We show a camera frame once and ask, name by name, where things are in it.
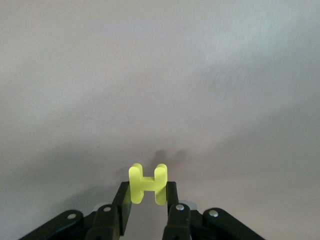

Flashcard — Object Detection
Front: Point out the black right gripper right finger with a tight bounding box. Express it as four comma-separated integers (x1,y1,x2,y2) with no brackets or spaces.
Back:
162,181,266,240

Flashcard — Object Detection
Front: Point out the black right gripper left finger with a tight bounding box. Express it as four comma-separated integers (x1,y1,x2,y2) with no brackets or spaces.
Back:
18,181,133,240

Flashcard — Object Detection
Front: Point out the yellow foam uppercase H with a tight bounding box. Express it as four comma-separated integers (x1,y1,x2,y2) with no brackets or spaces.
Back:
128,163,168,205

